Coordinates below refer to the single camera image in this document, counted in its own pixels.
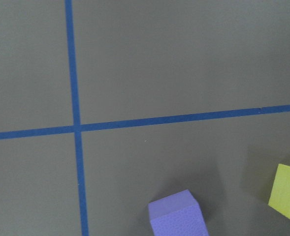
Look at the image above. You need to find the purple foam block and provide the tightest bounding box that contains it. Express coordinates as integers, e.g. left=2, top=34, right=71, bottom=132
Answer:
left=148, top=190, right=209, bottom=236

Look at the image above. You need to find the yellow foam block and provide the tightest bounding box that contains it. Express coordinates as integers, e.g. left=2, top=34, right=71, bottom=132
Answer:
left=268, top=164, right=290, bottom=219

